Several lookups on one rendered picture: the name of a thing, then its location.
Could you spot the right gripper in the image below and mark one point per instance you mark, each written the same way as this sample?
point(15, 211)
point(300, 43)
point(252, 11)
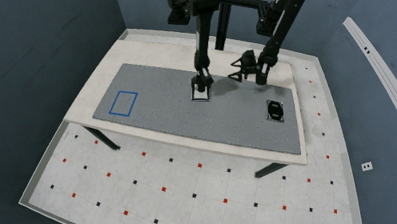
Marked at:
point(193, 83)

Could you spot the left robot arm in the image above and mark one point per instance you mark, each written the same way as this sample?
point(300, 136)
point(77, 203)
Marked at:
point(284, 12)

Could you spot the grey rectangular work surface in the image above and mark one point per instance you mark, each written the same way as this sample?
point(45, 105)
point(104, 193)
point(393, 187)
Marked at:
point(235, 115)

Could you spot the white well plate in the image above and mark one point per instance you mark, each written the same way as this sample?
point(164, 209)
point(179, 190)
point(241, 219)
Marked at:
point(199, 95)

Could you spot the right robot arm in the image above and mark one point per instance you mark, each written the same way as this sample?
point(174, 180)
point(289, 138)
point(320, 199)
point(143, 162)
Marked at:
point(203, 25)

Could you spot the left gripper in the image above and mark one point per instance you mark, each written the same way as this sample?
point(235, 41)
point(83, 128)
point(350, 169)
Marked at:
point(239, 73)

